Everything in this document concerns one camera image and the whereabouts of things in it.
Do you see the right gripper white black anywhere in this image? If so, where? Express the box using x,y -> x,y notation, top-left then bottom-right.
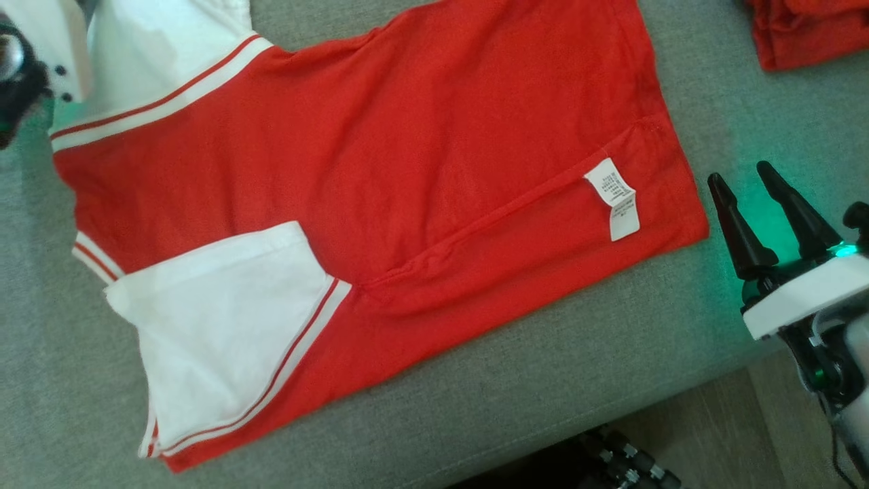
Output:
707,160 -> 869,342

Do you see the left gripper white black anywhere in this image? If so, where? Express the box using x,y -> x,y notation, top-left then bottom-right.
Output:
0,0 -> 94,151

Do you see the red garment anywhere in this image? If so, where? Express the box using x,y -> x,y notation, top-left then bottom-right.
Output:
743,0 -> 869,73

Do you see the red white-sleeved shirt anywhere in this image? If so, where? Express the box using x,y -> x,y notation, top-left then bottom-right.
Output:
49,0 -> 711,474

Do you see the large grey sofa seat cushion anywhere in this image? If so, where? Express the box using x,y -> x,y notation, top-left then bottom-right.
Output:
0,0 -> 869,489

